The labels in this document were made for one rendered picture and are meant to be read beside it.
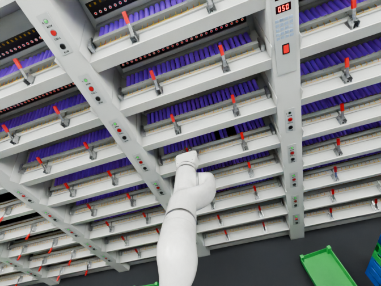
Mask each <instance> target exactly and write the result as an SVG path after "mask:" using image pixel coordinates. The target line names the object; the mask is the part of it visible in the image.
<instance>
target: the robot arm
mask: <svg viewBox="0 0 381 286"><path fill-rule="evenodd" d="M188 151H189V152H187V151H186V146H184V149H183V151H182V153H181V154H179V155H177V156H176V157H175V158H176V177H175V185H174V191H173V195H172V196H171V198H170V200H169V203H168V207H167V210H166V214H165V217H164V220H163V224H162V228H161V231H160V235H159V239H158V243H157V247H156V260H157V265H158V272H159V286H191V285H192V283H193V281H194V278H195V275H196V272H197V266H198V256H197V247H196V211H199V210H200V209H202V208H205V207H206V206H207V205H209V204H210V203H211V202H212V201H213V199H214V197H215V193H216V182H215V177H214V175H213V174H212V173H207V172H202V173H197V172H196V170H197V168H198V164H199V157H198V155H199V153H200V152H199V151H198V150H196V151H195V150H192V147H190V146H189V145H188Z"/></svg>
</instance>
